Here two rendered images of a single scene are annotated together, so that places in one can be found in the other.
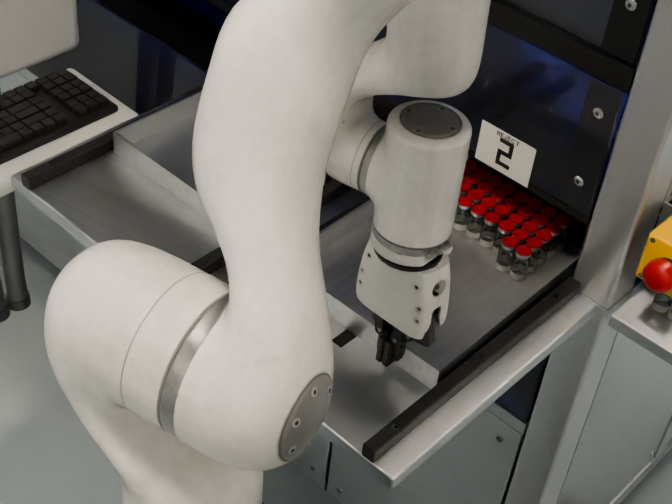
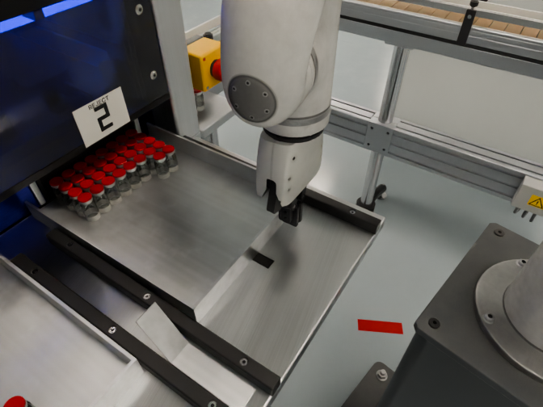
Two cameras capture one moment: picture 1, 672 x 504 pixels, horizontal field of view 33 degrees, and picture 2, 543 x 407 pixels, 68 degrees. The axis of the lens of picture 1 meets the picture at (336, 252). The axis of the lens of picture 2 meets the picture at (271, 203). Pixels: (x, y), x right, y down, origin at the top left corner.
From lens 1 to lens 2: 115 cm
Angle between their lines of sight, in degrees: 65
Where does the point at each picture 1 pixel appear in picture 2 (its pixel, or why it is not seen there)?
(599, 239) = (179, 97)
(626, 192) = (178, 48)
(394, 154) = (332, 12)
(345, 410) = (338, 249)
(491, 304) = (205, 179)
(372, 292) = (299, 181)
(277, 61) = not seen: outside the picture
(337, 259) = (165, 277)
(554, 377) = not seen: hidden behind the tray
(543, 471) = not seen: hidden behind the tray
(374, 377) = (299, 236)
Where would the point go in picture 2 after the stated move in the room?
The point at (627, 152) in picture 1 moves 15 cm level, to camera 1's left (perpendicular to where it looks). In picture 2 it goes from (166, 19) to (156, 64)
